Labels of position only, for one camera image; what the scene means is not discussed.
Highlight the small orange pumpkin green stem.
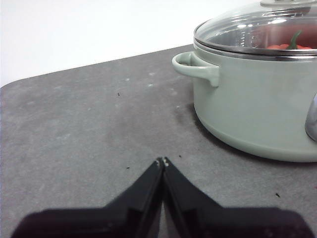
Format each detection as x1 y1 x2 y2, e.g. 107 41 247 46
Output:
266 30 313 51

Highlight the sage green electric cooking pot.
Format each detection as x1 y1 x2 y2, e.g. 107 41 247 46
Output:
171 37 317 164

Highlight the glass lid with green knob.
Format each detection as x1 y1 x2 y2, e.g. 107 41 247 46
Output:
193 0 317 62

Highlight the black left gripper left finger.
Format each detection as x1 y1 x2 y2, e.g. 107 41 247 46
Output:
9 157 165 238

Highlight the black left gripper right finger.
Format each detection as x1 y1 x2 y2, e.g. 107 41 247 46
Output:
162 156 315 238

